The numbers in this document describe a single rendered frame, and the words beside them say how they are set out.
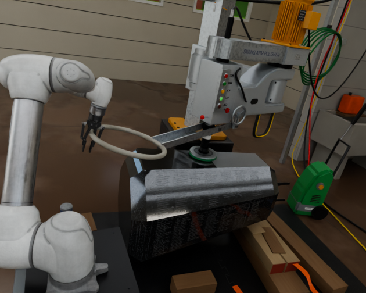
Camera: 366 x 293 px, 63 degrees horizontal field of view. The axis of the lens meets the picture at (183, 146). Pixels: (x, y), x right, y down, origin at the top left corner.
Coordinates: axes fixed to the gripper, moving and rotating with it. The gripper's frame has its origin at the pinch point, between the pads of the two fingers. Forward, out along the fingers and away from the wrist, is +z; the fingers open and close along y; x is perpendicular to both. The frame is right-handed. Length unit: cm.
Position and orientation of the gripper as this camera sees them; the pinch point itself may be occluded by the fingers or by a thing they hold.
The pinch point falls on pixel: (87, 146)
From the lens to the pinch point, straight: 187.1
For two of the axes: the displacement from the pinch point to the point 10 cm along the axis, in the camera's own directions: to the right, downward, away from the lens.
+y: 8.6, 1.8, 4.7
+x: -3.8, -3.8, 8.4
